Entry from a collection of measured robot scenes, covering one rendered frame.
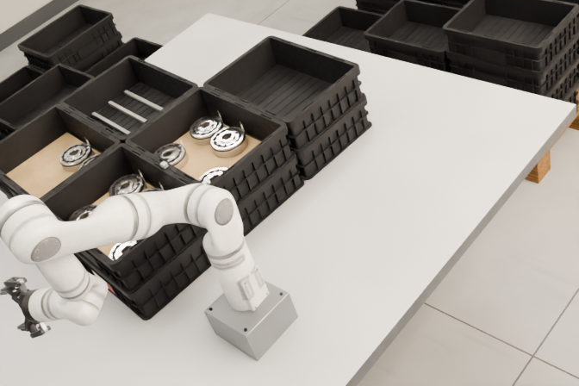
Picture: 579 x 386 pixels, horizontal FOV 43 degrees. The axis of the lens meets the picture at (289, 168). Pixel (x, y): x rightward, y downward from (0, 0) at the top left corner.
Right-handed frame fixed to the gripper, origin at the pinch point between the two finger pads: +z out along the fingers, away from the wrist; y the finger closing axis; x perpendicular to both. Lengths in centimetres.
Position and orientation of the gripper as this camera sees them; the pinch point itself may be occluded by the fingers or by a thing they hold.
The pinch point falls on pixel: (13, 308)
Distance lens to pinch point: 189.4
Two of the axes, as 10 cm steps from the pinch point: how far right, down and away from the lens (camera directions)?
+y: 3.8, 9.1, 1.7
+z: -7.3, 1.8, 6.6
